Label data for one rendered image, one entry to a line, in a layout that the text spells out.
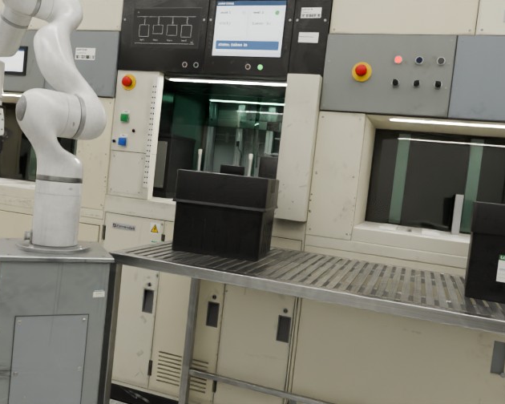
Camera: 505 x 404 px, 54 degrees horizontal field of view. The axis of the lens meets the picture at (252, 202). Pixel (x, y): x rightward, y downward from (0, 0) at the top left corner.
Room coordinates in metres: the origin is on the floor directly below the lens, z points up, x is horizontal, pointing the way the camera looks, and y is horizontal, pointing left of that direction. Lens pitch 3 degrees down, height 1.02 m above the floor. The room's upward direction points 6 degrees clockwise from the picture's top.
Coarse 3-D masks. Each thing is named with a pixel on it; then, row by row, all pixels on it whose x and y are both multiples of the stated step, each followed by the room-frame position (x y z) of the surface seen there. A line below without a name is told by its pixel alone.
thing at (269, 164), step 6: (276, 138) 2.49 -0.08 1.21; (258, 156) 2.46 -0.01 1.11; (264, 156) 2.45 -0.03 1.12; (270, 156) 2.44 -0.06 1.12; (264, 162) 2.45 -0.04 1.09; (270, 162) 2.44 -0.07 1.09; (276, 162) 2.43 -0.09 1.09; (264, 168) 2.45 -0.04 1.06; (270, 168) 2.44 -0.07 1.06; (276, 168) 2.43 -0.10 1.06; (258, 174) 2.45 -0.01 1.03; (264, 174) 2.45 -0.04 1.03; (270, 174) 2.44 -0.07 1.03; (276, 174) 2.43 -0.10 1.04
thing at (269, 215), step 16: (176, 208) 1.53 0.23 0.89; (192, 208) 1.52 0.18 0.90; (208, 208) 1.51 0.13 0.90; (224, 208) 1.50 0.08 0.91; (176, 224) 1.53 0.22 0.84; (192, 224) 1.52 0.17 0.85; (208, 224) 1.51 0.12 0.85; (224, 224) 1.50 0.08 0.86; (240, 224) 1.49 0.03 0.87; (256, 224) 1.49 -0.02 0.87; (272, 224) 1.72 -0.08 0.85; (176, 240) 1.53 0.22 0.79; (192, 240) 1.52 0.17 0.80; (208, 240) 1.51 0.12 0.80; (224, 240) 1.50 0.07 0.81; (240, 240) 1.49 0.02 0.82; (256, 240) 1.48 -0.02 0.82; (224, 256) 1.50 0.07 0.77; (240, 256) 1.49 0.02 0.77; (256, 256) 1.49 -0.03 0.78
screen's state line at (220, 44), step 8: (216, 40) 1.98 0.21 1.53; (224, 40) 1.97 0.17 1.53; (216, 48) 1.98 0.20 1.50; (224, 48) 1.97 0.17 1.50; (232, 48) 1.96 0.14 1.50; (240, 48) 1.95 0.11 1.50; (248, 48) 1.94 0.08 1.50; (256, 48) 1.93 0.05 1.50; (264, 48) 1.92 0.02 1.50; (272, 48) 1.91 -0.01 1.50
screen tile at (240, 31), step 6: (222, 12) 1.98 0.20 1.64; (228, 12) 1.97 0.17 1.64; (234, 12) 1.96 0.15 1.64; (240, 12) 1.96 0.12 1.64; (222, 18) 1.98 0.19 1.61; (228, 18) 1.97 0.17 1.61; (234, 18) 1.96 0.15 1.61; (240, 18) 1.95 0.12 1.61; (246, 18) 1.95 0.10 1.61; (240, 24) 1.95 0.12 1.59; (246, 24) 1.95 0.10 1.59; (222, 30) 1.98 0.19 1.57; (228, 30) 1.97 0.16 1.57; (234, 30) 1.96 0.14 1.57; (240, 30) 1.95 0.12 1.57; (246, 30) 1.95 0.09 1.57; (216, 36) 1.98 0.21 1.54; (222, 36) 1.98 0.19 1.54; (228, 36) 1.97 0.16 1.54; (234, 36) 1.96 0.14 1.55; (240, 36) 1.95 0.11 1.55
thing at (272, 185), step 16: (192, 176) 1.52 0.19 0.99; (208, 176) 1.51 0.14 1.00; (224, 176) 1.50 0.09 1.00; (240, 176) 1.49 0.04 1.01; (176, 192) 1.53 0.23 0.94; (192, 192) 1.52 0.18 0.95; (208, 192) 1.51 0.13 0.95; (224, 192) 1.50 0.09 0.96; (240, 192) 1.49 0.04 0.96; (256, 192) 1.48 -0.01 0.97; (272, 192) 1.59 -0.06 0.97; (240, 208) 1.48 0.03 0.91; (256, 208) 1.48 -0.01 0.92; (272, 208) 1.61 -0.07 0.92
